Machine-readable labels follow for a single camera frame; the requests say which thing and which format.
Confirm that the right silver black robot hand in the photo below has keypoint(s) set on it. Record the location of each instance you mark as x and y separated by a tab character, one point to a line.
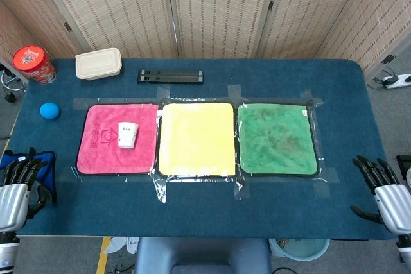
393	203

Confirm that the light blue bucket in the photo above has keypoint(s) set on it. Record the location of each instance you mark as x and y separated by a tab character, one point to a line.
300	250

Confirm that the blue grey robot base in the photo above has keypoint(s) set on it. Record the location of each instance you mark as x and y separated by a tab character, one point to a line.
202	254

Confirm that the white crumpled bag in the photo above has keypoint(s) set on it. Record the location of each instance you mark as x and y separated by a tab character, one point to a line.
123	244

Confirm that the clear tape strip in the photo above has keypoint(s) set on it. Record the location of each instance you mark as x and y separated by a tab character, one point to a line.
241	189
160	189

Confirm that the small white paper cup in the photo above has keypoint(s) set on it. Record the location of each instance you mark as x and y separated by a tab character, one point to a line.
127	136

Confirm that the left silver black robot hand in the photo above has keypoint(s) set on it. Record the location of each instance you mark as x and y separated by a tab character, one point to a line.
13	203

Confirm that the blue fabric bag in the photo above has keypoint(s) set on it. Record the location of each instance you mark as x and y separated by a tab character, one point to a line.
49	165

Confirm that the pink cloth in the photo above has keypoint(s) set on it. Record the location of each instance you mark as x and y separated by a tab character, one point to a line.
99	158

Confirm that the black screen hinge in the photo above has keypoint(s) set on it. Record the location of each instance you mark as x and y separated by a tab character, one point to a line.
388	59
67	27
271	5

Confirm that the blue ball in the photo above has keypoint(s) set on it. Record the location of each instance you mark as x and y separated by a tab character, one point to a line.
49	110

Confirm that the woven folding screen panel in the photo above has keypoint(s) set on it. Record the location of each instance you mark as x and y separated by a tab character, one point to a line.
112	7
25	4
221	7
385	14
314	7

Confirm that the chrome stool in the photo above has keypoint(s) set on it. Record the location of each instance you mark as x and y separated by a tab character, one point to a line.
9	83

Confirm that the red snack canister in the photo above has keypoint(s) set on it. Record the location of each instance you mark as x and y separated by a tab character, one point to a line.
32	60

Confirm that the yellow cloth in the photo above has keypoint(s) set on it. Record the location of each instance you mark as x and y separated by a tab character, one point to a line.
196	139

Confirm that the black box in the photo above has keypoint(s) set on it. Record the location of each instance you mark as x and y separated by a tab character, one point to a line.
403	161

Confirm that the beige lidded lunch box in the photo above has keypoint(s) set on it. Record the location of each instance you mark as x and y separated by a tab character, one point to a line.
98	62

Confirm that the black folded stand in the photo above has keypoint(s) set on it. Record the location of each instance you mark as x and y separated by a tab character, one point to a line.
170	76

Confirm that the white power strip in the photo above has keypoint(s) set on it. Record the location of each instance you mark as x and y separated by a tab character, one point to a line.
399	81

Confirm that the green cloth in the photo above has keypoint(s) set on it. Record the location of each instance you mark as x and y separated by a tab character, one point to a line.
276	139

